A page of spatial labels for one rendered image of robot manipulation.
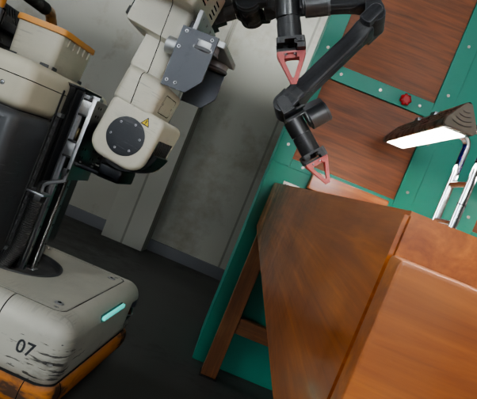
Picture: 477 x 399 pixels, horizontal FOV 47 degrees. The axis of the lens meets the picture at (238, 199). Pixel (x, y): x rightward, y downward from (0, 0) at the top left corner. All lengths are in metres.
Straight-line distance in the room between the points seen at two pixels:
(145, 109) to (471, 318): 1.24
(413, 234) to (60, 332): 1.12
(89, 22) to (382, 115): 2.61
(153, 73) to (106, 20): 2.71
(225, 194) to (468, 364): 3.58
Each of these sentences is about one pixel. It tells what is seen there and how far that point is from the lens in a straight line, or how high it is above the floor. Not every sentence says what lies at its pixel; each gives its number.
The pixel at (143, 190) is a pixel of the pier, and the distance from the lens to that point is 3.80.
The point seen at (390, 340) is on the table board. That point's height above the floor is 0.70.
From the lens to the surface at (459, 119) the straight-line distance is 1.43.
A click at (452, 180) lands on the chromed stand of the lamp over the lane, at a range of 1.81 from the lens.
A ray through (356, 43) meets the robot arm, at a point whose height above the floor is 1.22.
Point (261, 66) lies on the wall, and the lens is 3.94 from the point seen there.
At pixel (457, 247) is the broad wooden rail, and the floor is 0.76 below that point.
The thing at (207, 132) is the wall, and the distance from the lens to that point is 3.90.
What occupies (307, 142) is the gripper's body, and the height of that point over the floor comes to 0.90.
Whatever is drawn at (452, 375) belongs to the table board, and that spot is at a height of 0.69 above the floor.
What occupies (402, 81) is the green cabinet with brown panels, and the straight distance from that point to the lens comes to 2.24.
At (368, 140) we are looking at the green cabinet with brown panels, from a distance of 2.18.
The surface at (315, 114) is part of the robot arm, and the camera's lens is 1.56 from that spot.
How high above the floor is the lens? 0.75
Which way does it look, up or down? 3 degrees down
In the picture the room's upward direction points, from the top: 22 degrees clockwise
